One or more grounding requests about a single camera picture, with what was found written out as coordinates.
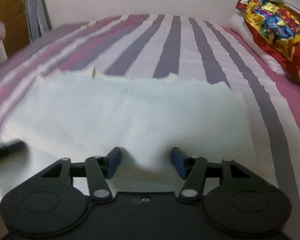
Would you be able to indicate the grey curtain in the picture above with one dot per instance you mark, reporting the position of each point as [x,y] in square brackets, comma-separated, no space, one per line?
[37,18]

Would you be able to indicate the brown wooden door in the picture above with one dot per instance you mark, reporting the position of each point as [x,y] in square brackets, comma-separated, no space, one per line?
[12,15]

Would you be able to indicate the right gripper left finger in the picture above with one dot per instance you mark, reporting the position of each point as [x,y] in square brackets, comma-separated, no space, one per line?
[57,198]

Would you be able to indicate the white pillow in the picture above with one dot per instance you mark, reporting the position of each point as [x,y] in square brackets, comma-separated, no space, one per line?
[238,25]

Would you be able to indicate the striped bed sheet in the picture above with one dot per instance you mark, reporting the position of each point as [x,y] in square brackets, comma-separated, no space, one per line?
[158,45]

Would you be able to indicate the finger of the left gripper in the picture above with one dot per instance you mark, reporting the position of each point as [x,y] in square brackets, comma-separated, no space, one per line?
[10,147]

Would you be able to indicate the colourful red yellow blanket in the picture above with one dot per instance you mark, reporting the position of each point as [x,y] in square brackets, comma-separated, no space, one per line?
[276,30]

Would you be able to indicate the white cloth garment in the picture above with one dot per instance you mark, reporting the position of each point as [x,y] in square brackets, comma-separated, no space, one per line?
[77,116]

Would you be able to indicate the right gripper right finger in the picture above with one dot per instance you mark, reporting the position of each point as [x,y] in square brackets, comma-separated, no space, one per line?
[233,197]

